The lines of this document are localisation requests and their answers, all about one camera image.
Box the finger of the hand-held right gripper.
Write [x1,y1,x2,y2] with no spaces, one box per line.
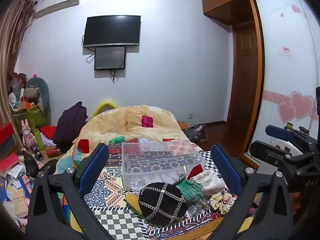
[250,141,308,170]
[265,125,295,143]

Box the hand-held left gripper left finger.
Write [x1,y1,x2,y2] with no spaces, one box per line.
[26,142,110,240]

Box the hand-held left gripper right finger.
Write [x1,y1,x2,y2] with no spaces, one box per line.
[207,144,294,240]

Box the white fluffy cloth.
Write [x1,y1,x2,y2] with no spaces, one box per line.
[192,170,225,195]

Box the red cloth pouch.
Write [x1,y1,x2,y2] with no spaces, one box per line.
[187,164,204,180]

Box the floral fabric scrunchie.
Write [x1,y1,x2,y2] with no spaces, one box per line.
[209,192,237,214]

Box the green knit glove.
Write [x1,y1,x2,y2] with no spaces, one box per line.
[175,174,204,203]

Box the silver sequin cloth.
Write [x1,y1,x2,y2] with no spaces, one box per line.
[189,199,212,214]

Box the yellow cloth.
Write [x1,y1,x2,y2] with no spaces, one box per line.
[124,194,143,215]

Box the clear plastic storage box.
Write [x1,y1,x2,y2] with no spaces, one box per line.
[121,140,213,193]

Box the black chain-studded hat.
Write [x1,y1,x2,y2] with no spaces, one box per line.
[138,182,188,226]

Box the patterned tile-print bedsheet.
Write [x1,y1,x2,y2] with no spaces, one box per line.
[57,136,250,240]

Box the dark purple clothing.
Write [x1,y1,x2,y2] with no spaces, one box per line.
[53,101,89,152]

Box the grey backpack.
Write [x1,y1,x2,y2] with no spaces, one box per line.
[184,124,208,142]

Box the yellow patchwork blanket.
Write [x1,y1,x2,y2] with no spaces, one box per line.
[56,104,190,178]

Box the white sliding wardrobe door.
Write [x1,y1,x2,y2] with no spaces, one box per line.
[245,0,320,155]

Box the red fabric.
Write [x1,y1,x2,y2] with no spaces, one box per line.
[40,126,57,139]

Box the wooden door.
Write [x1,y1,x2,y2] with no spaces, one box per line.
[226,25,263,153]

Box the green bottle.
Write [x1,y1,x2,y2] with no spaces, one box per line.
[34,128,46,150]

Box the black plastic bag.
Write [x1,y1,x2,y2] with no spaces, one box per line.
[17,150,40,179]

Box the pink bunny figure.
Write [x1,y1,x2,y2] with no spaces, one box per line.
[21,119,34,152]

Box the green cardboard box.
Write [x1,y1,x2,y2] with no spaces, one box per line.
[12,105,49,130]

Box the pile of papers and books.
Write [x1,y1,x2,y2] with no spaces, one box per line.
[0,155,35,227]

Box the red box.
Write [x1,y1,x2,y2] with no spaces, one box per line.
[0,122,14,145]

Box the grey plush toy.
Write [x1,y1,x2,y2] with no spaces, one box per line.
[26,76,50,113]

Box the wooden wardrobe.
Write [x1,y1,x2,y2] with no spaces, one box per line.
[201,0,265,170]

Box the striped brown curtain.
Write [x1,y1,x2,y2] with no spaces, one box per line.
[0,0,37,140]

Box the white air conditioner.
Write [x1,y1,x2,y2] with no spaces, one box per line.
[19,0,80,19]

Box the yellow fuzzy ring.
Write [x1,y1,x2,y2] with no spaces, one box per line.
[92,100,118,118]

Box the small wall monitor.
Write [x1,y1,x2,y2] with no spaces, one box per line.
[94,46,126,71]

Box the large wall television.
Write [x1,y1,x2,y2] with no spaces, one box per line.
[83,15,141,48]

